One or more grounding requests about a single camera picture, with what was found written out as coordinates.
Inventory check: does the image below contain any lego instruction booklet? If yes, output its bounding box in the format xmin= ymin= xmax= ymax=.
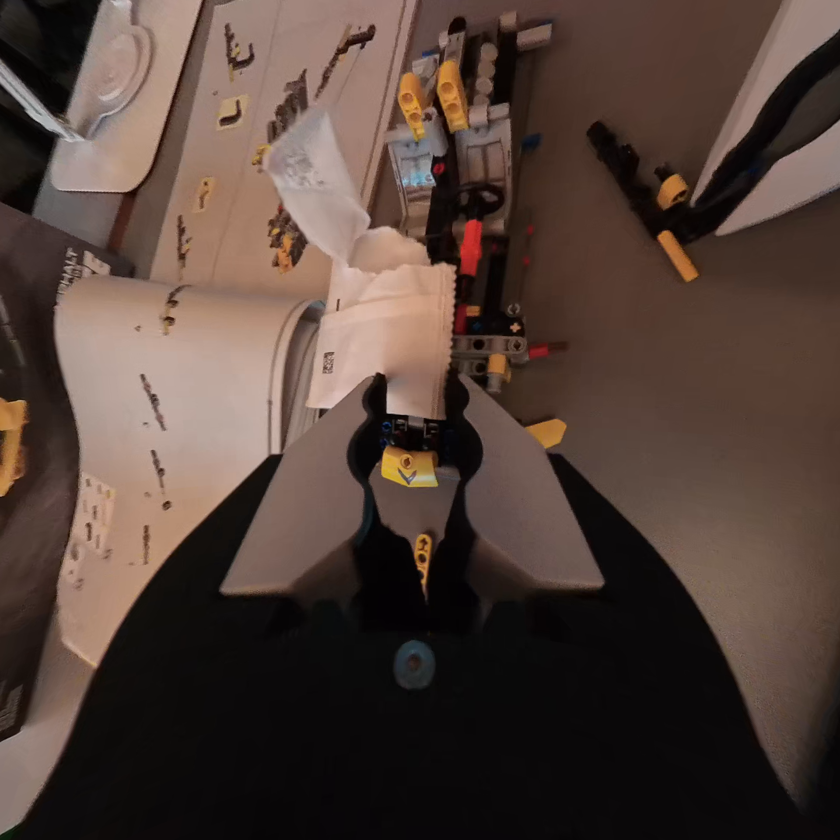
xmin=56 ymin=0 xmax=421 ymax=664

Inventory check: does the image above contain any partly built lego car chassis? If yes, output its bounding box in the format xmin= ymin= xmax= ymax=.
xmin=367 ymin=16 xmax=568 ymax=490

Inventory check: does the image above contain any small black yellow lego assembly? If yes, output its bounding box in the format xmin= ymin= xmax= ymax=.
xmin=586 ymin=120 xmax=700 ymax=283

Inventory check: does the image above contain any lego set cardboard box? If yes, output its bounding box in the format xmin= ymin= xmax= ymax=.
xmin=0 ymin=203 xmax=135 ymax=742

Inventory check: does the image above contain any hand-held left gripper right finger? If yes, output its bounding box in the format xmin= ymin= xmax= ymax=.
xmin=455 ymin=374 xmax=606 ymax=595

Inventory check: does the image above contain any yellow lego beam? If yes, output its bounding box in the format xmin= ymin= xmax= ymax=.
xmin=413 ymin=533 xmax=435 ymax=601

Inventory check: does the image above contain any black lego steering wheel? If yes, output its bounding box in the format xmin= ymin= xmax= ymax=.
xmin=459 ymin=184 xmax=506 ymax=217

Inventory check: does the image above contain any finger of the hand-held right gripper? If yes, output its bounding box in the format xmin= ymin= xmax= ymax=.
xmin=712 ymin=56 xmax=840 ymax=237
xmin=689 ymin=0 xmax=840 ymax=224

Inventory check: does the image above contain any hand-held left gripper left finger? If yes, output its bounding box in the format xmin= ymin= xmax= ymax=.
xmin=218 ymin=373 xmax=389 ymax=598

